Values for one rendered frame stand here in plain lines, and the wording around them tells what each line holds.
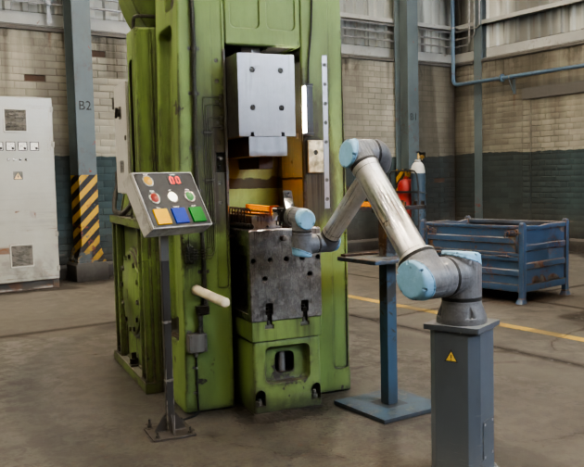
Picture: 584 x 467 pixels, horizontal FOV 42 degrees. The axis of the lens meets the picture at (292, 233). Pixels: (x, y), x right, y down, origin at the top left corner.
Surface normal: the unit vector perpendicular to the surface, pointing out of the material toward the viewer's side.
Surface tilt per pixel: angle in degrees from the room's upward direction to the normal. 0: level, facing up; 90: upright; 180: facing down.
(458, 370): 90
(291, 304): 90
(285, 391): 90
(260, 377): 90
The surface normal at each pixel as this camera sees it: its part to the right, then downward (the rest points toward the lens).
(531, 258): 0.65, 0.04
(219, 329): 0.40, 0.06
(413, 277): -0.79, 0.13
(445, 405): -0.58, 0.07
